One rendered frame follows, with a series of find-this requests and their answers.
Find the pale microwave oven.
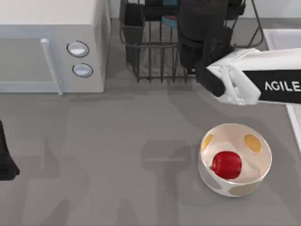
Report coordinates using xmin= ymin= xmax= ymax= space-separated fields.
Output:
xmin=0 ymin=0 xmax=111 ymax=95

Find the white bowl with yellow dots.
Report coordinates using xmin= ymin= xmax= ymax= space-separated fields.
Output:
xmin=197 ymin=123 xmax=273 ymax=198

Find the black utensil holder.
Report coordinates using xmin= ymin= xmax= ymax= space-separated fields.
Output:
xmin=122 ymin=3 xmax=145 ymax=65

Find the microwave door handle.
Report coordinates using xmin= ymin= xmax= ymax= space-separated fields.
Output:
xmin=40 ymin=38 xmax=64 ymax=96

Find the small microwave knob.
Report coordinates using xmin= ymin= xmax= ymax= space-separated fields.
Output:
xmin=72 ymin=63 xmax=94 ymax=78

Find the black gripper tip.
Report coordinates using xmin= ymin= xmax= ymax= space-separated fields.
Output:
xmin=0 ymin=120 xmax=21 ymax=182

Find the red apple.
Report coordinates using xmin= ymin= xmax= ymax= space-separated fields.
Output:
xmin=211 ymin=151 xmax=243 ymax=180

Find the black wire dish rack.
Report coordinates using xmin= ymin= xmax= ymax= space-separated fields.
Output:
xmin=119 ymin=0 xmax=264 ymax=84

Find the microwave door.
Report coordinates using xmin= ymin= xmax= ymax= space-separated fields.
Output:
xmin=0 ymin=37 xmax=60 ymax=88

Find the blue plate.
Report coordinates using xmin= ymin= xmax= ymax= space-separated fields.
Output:
xmin=161 ymin=0 xmax=181 ymax=28

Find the large microwave knob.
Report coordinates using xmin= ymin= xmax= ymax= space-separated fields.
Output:
xmin=66 ymin=40 xmax=90 ymax=58

